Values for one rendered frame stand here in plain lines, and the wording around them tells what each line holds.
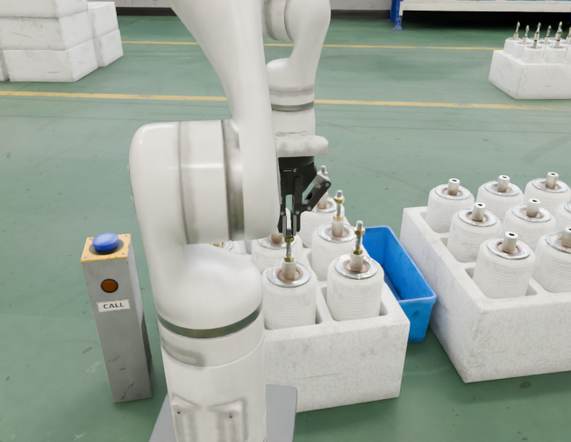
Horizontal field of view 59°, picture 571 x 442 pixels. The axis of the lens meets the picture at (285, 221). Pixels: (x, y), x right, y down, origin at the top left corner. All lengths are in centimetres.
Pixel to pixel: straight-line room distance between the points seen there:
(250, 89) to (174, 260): 13
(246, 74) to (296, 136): 33
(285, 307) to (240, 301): 44
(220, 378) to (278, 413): 15
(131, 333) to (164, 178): 60
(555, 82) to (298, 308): 245
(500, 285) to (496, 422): 24
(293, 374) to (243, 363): 46
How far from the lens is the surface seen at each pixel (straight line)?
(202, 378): 44
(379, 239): 130
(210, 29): 40
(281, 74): 69
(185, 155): 35
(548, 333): 108
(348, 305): 88
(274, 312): 86
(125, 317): 90
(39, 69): 343
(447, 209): 116
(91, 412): 104
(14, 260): 153
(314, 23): 67
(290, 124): 70
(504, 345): 105
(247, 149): 35
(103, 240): 85
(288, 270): 84
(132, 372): 98
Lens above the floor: 75
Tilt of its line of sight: 29 degrees down
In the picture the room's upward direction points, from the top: straight up
